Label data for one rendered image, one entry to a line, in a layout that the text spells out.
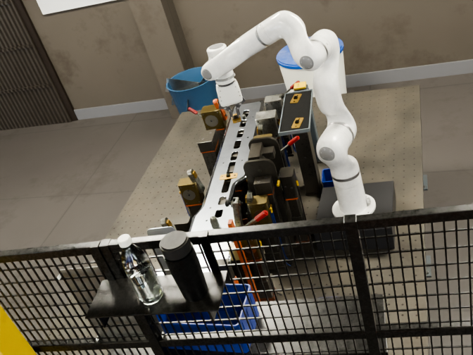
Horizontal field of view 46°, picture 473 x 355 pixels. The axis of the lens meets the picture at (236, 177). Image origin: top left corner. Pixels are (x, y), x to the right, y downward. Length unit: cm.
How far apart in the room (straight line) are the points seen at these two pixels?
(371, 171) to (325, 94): 83
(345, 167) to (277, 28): 63
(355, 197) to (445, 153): 186
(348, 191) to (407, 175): 53
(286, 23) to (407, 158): 115
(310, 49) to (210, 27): 326
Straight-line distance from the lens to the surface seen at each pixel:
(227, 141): 282
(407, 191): 272
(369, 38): 503
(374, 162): 294
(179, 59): 519
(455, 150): 420
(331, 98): 216
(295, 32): 208
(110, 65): 581
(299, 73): 432
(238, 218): 205
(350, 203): 241
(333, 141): 219
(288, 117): 255
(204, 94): 475
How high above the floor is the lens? 239
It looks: 33 degrees down
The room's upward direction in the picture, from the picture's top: 18 degrees counter-clockwise
